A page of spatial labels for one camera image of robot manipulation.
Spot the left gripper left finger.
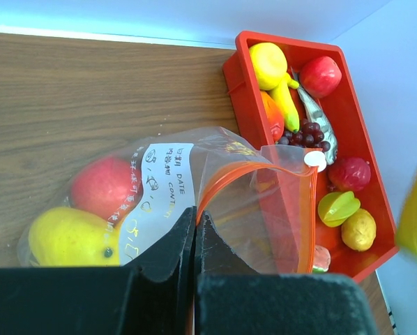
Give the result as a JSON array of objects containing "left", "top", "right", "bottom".
[{"left": 0, "top": 207, "right": 195, "bottom": 334}]

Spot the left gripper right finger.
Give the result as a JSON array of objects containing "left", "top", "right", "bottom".
[{"left": 195, "top": 212, "right": 379, "bottom": 334}]

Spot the clear zip top bag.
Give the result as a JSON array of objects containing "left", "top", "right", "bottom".
[{"left": 17, "top": 127, "right": 326, "bottom": 274}]

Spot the red apple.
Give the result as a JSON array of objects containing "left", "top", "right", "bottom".
[
  {"left": 299, "top": 56, "right": 342, "bottom": 98},
  {"left": 70, "top": 156, "right": 142, "bottom": 224}
]

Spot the watermelon slice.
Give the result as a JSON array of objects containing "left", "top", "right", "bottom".
[{"left": 312, "top": 245, "right": 331, "bottom": 273}]

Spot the green yellow starfruit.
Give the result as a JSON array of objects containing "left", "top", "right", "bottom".
[{"left": 317, "top": 191, "right": 361, "bottom": 228}]

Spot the orange yellow fruit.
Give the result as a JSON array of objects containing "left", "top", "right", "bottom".
[{"left": 341, "top": 209, "right": 377, "bottom": 252}]

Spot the red strawberry toy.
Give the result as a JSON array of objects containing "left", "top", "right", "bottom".
[{"left": 328, "top": 157, "right": 371, "bottom": 192}]

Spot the purple grape bunch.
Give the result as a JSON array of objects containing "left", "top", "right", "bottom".
[{"left": 277, "top": 119, "right": 331, "bottom": 152}]

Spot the small red tomato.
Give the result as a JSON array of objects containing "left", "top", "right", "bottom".
[{"left": 260, "top": 91, "right": 285, "bottom": 142}]

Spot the small yellow banana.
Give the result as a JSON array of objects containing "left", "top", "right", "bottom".
[{"left": 268, "top": 73, "right": 300, "bottom": 133}]

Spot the silver toy fish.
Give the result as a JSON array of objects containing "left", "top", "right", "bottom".
[{"left": 291, "top": 68, "right": 338, "bottom": 165}]

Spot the red plastic bin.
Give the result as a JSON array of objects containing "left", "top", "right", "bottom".
[{"left": 222, "top": 31, "right": 398, "bottom": 283}]

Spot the yellow lemon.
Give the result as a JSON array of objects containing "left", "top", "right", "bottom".
[{"left": 249, "top": 43, "right": 287, "bottom": 91}]

